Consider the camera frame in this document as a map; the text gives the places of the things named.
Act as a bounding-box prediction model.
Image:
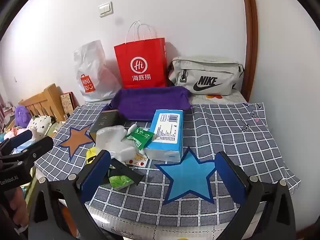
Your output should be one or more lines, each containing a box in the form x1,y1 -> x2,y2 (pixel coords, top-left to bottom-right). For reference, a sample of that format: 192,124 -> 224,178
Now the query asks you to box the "purple plush toy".
14,105 -> 32,127

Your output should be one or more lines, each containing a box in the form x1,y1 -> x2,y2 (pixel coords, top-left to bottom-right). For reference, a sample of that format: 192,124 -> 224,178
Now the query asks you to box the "white polka-dot pillow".
26,115 -> 54,140

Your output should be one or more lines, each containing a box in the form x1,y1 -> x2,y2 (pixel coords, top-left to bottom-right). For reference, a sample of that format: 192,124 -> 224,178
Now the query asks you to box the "grey waist bag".
167,56 -> 245,96

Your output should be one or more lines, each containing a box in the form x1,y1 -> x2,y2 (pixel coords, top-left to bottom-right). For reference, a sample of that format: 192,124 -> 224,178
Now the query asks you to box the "blue tissue pack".
144,109 -> 184,162

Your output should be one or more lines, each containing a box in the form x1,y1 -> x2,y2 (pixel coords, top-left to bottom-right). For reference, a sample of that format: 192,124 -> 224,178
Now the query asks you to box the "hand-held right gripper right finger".
214,151 -> 297,240

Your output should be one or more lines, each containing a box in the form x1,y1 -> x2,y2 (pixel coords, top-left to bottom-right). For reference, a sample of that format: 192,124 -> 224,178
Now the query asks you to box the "white plastic shopping bag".
73,40 -> 123,102

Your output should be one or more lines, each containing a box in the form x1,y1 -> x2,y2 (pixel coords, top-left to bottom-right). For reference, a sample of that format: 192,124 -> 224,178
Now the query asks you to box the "clear plastic bag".
96,125 -> 128,153

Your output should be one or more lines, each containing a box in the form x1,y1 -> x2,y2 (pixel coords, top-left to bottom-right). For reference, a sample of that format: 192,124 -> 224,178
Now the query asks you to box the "green wet wipe packet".
124,127 -> 155,150

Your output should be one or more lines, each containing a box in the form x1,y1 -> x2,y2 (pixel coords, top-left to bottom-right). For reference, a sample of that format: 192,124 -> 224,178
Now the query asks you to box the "red paper bag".
114,21 -> 167,90

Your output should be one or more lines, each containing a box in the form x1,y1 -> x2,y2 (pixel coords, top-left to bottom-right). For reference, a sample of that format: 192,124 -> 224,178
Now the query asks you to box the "grey checked star blanket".
34,101 -> 302,227

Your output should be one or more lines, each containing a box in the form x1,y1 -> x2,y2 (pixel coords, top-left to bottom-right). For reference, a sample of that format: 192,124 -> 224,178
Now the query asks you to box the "white light switch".
99,2 -> 113,18

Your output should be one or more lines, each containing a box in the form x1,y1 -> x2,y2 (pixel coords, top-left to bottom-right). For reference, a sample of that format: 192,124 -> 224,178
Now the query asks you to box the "brown patterned book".
60,92 -> 74,115

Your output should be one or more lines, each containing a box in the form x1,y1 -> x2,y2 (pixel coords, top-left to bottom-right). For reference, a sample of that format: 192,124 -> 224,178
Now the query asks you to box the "light green tissue packet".
108,174 -> 135,189

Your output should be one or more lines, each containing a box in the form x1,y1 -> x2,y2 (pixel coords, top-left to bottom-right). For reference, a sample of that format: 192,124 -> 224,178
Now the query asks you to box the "yellow striped pouch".
86,147 -> 99,165

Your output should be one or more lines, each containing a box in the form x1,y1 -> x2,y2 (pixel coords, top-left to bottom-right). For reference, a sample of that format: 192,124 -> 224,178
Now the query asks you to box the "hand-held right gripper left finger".
29,150 -> 112,240

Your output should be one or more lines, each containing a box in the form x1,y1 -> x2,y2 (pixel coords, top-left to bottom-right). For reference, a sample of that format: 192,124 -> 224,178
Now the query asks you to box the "white patterned bed sheet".
35,90 -> 275,240

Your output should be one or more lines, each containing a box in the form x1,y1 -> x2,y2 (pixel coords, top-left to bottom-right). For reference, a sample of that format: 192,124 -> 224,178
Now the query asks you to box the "purple towel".
109,86 -> 192,121

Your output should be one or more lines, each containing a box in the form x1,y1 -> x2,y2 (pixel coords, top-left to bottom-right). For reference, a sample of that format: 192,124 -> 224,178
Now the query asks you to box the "light wooden headboard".
19,84 -> 67,123

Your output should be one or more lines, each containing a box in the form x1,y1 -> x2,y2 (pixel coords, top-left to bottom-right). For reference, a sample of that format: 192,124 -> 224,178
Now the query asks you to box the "dark green tin box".
89,110 -> 127,143

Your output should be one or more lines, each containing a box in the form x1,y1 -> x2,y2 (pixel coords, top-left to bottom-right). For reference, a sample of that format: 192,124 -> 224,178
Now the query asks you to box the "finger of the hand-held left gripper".
7,136 -> 54,167
0,130 -> 34,153

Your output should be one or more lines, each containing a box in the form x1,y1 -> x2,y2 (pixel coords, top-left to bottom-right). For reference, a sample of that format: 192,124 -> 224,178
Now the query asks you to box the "fruit print card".
125,154 -> 148,167

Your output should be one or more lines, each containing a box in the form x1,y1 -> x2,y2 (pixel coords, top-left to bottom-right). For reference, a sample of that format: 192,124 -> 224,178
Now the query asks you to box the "brown wooden frame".
239,0 -> 258,100

